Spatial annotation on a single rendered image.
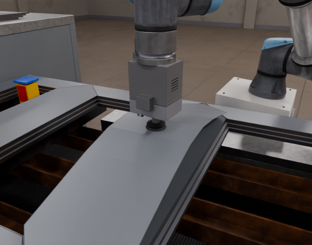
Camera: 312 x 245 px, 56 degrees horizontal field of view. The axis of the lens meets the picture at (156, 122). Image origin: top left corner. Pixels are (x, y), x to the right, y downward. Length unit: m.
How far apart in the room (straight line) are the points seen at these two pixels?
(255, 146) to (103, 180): 0.69
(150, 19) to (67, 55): 1.12
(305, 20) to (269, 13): 8.31
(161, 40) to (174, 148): 0.19
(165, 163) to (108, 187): 0.11
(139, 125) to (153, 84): 0.11
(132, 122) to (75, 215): 0.24
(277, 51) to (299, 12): 0.29
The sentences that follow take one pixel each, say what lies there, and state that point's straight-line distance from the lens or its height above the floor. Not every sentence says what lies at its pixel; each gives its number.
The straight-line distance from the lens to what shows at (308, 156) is 1.09.
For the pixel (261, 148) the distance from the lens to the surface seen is 1.07.
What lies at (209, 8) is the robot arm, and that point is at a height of 1.15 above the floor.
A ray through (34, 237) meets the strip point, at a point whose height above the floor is 0.86.
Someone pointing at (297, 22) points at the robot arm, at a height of 1.09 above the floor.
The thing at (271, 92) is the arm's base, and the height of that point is 0.80.
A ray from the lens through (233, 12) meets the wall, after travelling 9.52.
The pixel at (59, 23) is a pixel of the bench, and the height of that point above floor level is 1.02.
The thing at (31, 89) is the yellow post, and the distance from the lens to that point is 1.13.
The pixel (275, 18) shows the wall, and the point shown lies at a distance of 9.30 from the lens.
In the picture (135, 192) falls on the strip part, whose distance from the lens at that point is 0.48.
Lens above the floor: 1.19
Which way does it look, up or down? 26 degrees down
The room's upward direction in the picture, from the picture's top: straight up
